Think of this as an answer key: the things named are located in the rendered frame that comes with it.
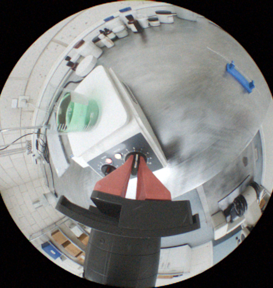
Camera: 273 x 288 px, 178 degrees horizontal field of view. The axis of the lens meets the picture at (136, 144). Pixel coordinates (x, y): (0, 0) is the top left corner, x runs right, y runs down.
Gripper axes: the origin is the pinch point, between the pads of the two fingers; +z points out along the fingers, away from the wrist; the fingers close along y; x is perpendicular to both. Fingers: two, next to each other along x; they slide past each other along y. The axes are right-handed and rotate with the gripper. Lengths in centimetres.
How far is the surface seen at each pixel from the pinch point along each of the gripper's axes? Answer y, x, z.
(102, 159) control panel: 5.4, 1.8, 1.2
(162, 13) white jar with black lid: -2, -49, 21
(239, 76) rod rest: -23.0, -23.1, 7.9
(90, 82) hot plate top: 8.9, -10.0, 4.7
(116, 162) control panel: 2.9, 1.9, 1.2
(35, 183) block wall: 202, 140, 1
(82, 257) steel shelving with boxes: 69, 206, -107
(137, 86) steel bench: 2.0, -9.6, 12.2
